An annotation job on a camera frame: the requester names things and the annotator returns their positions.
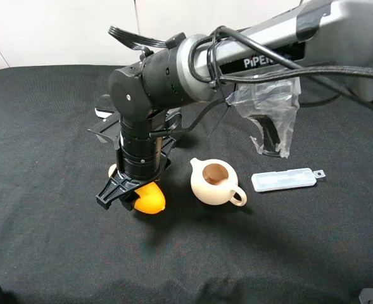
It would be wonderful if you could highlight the black white board eraser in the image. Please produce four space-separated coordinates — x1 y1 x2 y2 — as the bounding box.
94 94 116 119

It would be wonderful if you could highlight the clear plastic wrapped bracket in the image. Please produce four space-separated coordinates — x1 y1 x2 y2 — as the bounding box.
226 77 301 158

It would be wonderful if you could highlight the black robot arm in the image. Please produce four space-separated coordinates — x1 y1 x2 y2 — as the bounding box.
92 1 373 213

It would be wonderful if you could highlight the black table cloth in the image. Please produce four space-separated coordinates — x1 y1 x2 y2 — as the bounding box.
0 66 373 303

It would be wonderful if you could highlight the clear flat plastic case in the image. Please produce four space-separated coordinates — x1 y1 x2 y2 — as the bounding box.
251 168 326 193

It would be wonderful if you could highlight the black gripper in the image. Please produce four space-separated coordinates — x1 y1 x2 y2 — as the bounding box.
88 109 182 211

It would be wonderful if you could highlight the orange yellow mango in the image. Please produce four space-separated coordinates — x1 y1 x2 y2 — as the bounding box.
108 164 165 214

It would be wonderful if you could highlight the cream ceramic teapot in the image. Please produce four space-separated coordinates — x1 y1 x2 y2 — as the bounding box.
190 158 247 207

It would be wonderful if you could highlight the black cable bundle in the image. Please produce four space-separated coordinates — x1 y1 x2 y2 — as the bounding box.
108 25 373 140

